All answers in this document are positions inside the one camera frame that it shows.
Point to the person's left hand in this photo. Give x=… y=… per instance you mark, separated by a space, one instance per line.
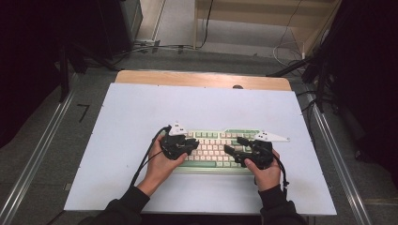
x=161 y=170

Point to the person's right hand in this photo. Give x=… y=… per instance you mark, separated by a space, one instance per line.
x=266 y=178

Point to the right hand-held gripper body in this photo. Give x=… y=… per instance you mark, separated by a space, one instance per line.
x=261 y=154

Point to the black curtain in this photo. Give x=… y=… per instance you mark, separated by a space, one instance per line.
x=369 y=78
x=31 y=62

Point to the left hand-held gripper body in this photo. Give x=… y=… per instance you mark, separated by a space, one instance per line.
x=172 y=148

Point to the light wooden shelf unit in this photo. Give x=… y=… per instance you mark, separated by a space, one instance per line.
x=250 y=18

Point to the black metal stand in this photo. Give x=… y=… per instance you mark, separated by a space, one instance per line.
x=64 y=78
x=320 y=90

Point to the white table cover board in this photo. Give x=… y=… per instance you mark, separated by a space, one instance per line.
x=200 y=106

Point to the dark round table grommet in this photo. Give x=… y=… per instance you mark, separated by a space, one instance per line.
x=237 y=86

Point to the green and pink keyboard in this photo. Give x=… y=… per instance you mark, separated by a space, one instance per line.
x=208 y=146

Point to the metal floor rail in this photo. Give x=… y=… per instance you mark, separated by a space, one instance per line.
x=31 y=162
x=344 y=181

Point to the dark cabinet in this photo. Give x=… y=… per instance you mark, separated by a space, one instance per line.
x=125 y=25

